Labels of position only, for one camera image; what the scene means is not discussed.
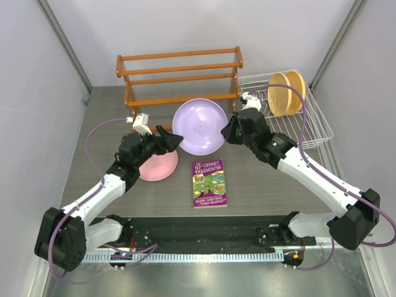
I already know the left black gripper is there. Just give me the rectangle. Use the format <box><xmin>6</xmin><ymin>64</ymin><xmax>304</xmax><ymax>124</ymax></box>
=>
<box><xmin>134</xmin><ymin>126</ymin><xmax>183</xmax><ymax>168</ymax></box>

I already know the pink plate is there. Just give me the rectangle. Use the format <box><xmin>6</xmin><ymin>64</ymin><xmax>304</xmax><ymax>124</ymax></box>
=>
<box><xmin>139</xmin><ymin>151</ymin><xmax>178</xmax><ymax>182</ymax></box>

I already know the purple plate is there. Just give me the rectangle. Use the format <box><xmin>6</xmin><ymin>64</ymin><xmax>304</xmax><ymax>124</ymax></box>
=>
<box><xmin>172</xmin><ymin>98</ymin><xmax>228</xmax><ymax>156</ymax></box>

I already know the white wire dish rack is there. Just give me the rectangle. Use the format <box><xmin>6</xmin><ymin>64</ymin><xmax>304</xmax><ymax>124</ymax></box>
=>
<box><xmin>238</xmin><ymin>73</ymin><xmax>334</xmax><ymax>150</ymax></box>

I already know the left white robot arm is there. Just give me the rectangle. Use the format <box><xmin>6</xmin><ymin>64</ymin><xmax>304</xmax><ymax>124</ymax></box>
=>
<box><xmin>34</xmin><ymin>125</ymin><xmax>184</xmax><ymax>272</ymax></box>

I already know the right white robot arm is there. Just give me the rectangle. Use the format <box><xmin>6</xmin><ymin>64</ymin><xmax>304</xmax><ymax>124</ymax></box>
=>
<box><xmin>221</xmin><ymin>108</ymin><xmax>380</xmax><ymax>250</ymax></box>

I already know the orange wooden shelf rack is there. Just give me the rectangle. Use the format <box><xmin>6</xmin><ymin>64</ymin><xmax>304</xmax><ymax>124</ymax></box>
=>
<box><xmin>116</xmin><ymin>46</ymin><xmax>244</xmax><ymax>117</ymax></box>

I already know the front yellow plate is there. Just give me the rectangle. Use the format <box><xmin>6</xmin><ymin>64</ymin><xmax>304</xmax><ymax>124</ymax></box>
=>
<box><xmin>267</xmin><ymin>72</ymin><xmax>292</xmax><ymax>117</ymax></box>

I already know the yellow plate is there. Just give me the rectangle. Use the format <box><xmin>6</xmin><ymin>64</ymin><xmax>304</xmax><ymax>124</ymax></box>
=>
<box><xmin>286</xmin><ymin>71</ymin><xmax>306</xmax><ymax>116</ymax></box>
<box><xmin>267</xmin><ymin>72</ymin><xmax>292</xmax><ymax>117</ymax></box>

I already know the purple treehouse book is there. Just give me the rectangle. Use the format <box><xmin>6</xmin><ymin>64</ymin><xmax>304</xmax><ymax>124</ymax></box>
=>
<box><xmin>192</xmin><ymin>159</ymin><xmax>228</xmax><ymax>209</ymax></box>

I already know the back yellow plate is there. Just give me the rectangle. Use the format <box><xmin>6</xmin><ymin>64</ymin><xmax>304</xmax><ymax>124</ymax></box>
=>
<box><xmin>286</xmin><ymin>71</ymin><xmax>306</xmax><ymax>116</ymax></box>

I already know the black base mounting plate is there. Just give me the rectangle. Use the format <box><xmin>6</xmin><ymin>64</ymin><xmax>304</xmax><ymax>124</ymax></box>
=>
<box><xmin>107</xmin><ymin>215</ymin><xmax>316</xmax><ymax>254</ymax></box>

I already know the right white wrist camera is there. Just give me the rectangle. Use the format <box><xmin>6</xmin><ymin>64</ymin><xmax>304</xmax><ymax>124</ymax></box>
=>
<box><xmin>241</xmin><ymin>92</ymin><xmax>262</xmax><ymax>111</ymax></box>

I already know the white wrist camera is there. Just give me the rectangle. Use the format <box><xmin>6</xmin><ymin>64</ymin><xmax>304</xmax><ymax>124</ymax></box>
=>
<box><xmin>125</xmin><ymin>113</ymin><xmax>153</xmax><ymax>136</ymax></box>
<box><xmin>241</xmin><ymin>92</ymin><xmax>262</xmax><ymax>111</ymax></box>

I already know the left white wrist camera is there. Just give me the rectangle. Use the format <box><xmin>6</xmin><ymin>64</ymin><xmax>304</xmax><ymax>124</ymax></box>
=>
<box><xmin>125</xmin><ymin>113</ymin><xmax>153</xmax><ymax>136</ymax></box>

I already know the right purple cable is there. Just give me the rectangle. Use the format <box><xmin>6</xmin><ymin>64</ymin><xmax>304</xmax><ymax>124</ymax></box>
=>
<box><xmin>241</xmin><ymin>85</ymin><xmax>396</xmax><ymax>247</ymax></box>

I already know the purple cable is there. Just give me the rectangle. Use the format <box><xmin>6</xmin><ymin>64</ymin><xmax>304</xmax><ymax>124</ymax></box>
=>
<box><xmin>49</xmin><ymin>118</ymin><xmax>134</xmax><ymax>281</ymax></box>
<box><xmin>241</xmin><ymin>85</ymin><xmax>396</xmax><ymax>247</ymax></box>

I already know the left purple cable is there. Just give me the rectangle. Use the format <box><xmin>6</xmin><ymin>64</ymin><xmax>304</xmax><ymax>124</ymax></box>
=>
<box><xmin>49</xmin><ymin>118</ymin><xmax>134</xmax><ymax>281</ymax></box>

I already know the white slotted cable duct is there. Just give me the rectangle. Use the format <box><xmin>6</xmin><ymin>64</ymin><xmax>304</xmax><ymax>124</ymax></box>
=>
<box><xmin>82</xmin><ymin>250</ymin><xmax>284</xmax><ymax>264</ymax></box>

